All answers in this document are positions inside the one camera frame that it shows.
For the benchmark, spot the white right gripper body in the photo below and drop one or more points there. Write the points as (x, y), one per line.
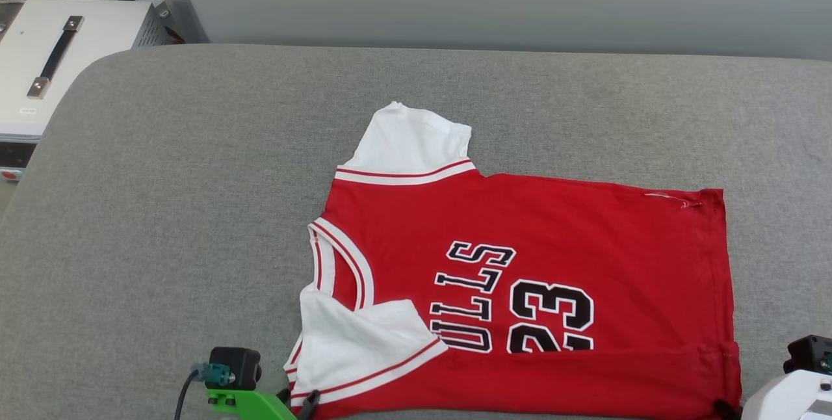
(793, 400)

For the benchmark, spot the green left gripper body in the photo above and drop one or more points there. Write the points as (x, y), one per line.
(250, 407)

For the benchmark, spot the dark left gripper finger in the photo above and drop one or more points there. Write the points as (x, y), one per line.
(285, 397)
(309, 407)

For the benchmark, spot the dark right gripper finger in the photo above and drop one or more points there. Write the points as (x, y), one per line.
(727, 412)

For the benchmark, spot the red white Bulls jersey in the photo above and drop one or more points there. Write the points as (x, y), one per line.
(585, 244)

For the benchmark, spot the device with red button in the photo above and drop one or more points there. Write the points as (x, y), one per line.
(16, 157)

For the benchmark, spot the white metal box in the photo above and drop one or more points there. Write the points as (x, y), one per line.
(104, 30)

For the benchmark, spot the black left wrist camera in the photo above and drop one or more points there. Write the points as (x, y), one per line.
(235, 365)

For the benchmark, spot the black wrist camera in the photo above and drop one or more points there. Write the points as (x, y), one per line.
(235, 365)
(806, 354)

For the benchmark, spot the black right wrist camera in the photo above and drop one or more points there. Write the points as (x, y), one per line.
(806, 354)

